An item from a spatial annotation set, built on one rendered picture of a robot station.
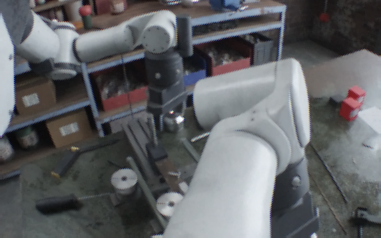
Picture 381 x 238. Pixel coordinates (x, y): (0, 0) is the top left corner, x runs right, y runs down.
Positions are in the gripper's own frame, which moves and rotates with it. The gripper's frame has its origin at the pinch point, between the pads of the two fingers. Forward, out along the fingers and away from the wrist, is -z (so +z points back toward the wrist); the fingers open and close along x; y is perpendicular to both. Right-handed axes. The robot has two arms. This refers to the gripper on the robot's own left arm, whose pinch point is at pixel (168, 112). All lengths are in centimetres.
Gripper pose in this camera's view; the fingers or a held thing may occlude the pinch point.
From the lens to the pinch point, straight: 75.3
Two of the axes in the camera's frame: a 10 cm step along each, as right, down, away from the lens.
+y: -7.6, -3.5, 5.5
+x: 6.5, -4.7, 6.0
